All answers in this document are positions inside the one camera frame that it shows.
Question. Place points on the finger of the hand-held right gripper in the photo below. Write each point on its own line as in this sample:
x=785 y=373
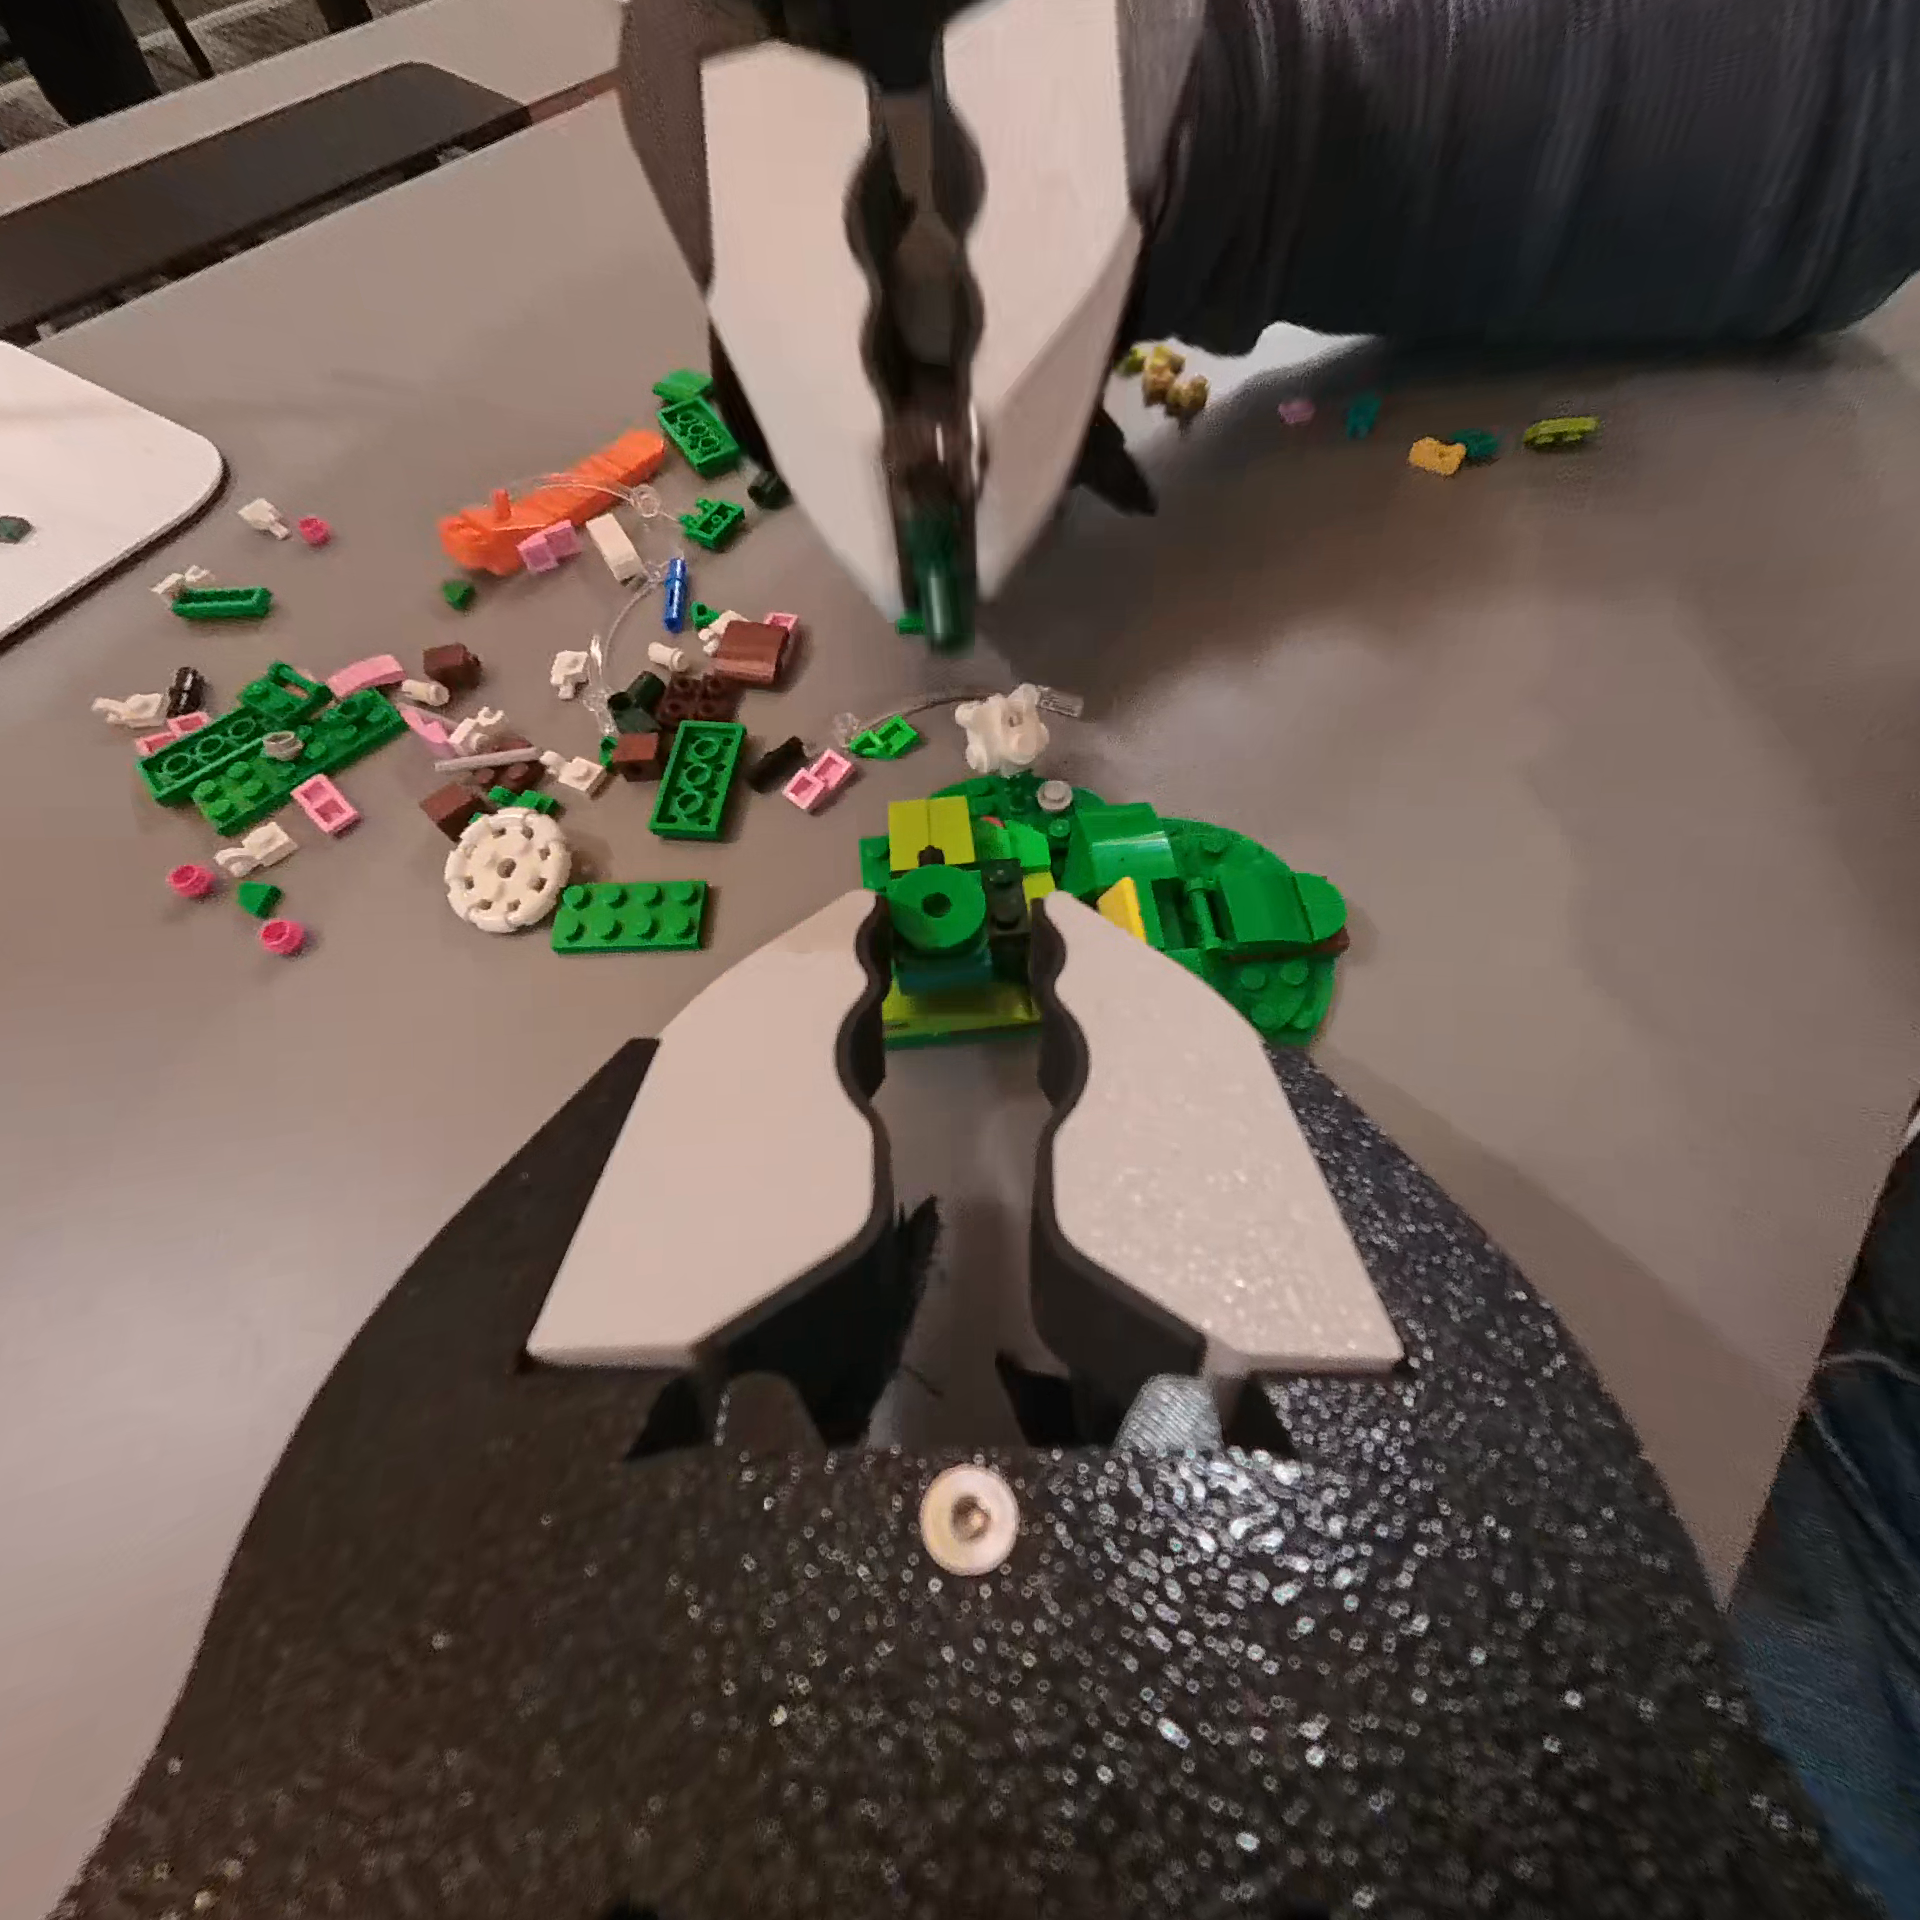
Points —
x=787 y=300
x=1049 y=269

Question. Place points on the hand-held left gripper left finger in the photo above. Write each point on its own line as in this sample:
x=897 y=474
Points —
x=720 y=1169

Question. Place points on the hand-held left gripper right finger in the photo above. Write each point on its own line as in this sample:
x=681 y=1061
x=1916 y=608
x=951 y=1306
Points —
x=1199 y=1184

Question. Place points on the green lego model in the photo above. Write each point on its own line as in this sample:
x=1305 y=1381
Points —
x=1184 y=899

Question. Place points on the dark green lego connector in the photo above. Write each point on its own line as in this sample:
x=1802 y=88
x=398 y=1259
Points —
x=937 y=593

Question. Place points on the pile of lego pieces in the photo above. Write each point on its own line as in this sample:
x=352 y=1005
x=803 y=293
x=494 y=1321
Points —
x=697 y=772

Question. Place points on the white lego flower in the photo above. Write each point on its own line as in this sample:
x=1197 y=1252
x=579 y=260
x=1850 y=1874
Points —
x=1001 y=728

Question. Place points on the person's right forearm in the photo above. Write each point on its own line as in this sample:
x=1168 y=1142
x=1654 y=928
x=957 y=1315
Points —
x=1500 y=165

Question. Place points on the scattered yellow teal lego bits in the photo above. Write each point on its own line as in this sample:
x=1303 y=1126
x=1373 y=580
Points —
x=1559 y=431

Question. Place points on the white book stand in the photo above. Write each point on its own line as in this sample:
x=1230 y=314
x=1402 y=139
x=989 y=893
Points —
x=90 y=464

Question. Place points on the person's leg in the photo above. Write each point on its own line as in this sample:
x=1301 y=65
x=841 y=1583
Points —
x=1844 y=1500

